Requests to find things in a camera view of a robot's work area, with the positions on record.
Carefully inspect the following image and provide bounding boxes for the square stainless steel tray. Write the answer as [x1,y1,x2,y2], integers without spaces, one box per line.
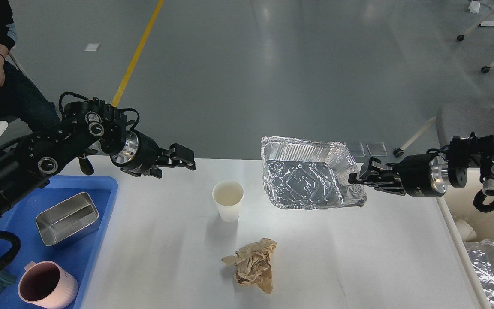
[35,192,101,248]

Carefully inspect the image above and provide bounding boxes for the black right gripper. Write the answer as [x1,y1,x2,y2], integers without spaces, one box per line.
[348,153,449,197]

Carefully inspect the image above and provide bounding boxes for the pink ribbed mug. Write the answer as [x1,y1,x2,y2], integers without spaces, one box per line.
[17,261,80,309]

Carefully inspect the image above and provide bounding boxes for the brown paper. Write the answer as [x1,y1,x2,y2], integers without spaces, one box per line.
[221,237,277,294]

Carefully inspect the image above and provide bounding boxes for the grey office chair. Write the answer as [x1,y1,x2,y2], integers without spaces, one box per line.
[393,92,494,157]

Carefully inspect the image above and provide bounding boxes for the blue plastic tray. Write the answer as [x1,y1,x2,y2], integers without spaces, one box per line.
[0,175,118,309]

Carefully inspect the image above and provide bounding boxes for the clear floor plate right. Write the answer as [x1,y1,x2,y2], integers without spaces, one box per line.
[365,142,388,157]

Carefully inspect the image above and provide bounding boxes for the seated person in black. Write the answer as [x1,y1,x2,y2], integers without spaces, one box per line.
[0,0,60,132]

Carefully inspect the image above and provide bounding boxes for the crumpled foil in bin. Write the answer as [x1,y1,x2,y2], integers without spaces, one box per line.
[464,239,494,309]

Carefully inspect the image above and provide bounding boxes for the aluminium foil container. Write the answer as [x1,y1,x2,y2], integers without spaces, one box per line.
[261,136,367,210]

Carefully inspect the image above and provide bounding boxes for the clear floor plate left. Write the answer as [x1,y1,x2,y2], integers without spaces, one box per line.
[345,142,365,157]

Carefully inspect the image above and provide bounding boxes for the clear floor plate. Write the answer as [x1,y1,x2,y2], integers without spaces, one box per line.
[345,142,365,157]
[365,142,388,157]

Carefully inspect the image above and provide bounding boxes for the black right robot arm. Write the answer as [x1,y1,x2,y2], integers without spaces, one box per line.
[348,133,494,213]

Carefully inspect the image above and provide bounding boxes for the white plastic bin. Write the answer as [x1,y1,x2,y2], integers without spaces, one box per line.
[437,168,494,309]

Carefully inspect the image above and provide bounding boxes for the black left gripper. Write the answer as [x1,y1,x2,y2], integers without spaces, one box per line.
[110,130,196,179]

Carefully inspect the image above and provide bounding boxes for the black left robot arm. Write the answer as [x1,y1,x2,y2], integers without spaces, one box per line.
[0,92,196,272]

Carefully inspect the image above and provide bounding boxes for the white paper cup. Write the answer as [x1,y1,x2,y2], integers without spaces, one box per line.
[212,180,244,223]

